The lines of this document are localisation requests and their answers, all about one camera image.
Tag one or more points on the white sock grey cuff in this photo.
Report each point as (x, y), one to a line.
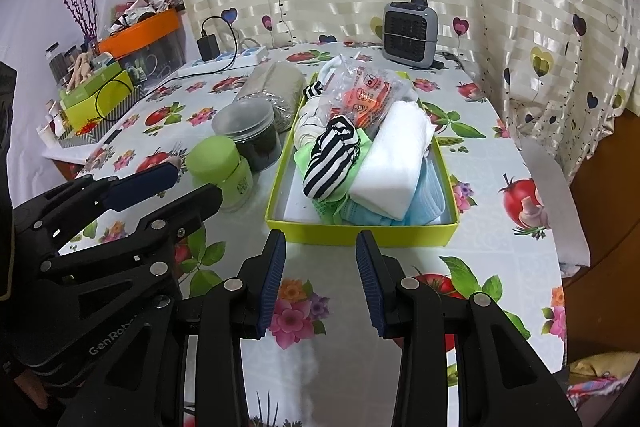
(329, 74)

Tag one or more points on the dark glass jar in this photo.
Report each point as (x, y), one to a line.
(73, 55)
(56, 61)

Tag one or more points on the white power strip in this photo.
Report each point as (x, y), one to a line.
(235, 57)

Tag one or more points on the fruit print tablecloth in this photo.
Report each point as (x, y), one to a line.
(490, 227)

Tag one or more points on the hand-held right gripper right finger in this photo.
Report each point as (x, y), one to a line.
(369, 277)

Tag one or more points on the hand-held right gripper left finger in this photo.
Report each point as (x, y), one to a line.
(272, 277)

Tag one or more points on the yellow cloth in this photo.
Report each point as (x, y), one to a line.
(602, 363)

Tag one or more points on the black charger adapter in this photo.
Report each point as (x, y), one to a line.
(208, 47)

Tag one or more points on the black white striped tray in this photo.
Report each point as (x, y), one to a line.
(100, 127)

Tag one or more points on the clear earplug bag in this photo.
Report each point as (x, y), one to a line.
(365, 99)

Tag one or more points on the pile of assorted small items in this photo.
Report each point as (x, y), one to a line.
(140, 12)

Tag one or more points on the lime cardboard box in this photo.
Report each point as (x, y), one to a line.
(360, 237)

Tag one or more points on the white paper sheet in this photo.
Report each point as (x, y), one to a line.
(555, 197)

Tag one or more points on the person's left hand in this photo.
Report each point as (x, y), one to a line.
(32, 391)

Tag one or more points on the black white striped sock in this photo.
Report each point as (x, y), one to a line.
(315, 90)
(330, 162)

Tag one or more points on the blue face masks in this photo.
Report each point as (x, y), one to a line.
(430, 199)

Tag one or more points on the green lidded jar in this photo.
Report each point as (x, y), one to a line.
(215, 162)

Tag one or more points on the clear jar dark contents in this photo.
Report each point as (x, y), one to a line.
(247, 122)

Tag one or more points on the pale green box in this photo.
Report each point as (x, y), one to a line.
(90, 82)

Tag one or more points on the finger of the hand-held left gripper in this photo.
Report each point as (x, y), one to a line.
(200, 204)
(145, 182)

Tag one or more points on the brown wooden furniture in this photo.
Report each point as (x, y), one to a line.
(605, 232)

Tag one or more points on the lime green carton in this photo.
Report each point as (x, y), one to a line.
(117, 97)

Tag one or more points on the small white bottle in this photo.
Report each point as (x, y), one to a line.
(48, 135)

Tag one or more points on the orange lidded storage box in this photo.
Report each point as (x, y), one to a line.
(140, 34)

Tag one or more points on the grey space heater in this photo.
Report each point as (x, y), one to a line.
(407, 32)

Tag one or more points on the beige plush figure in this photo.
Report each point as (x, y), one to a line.
(82, 68)

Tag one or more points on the colourful patterned cloth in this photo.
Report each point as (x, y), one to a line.
(595, 388)

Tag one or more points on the white towel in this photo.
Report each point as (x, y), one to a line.
(390, 167)

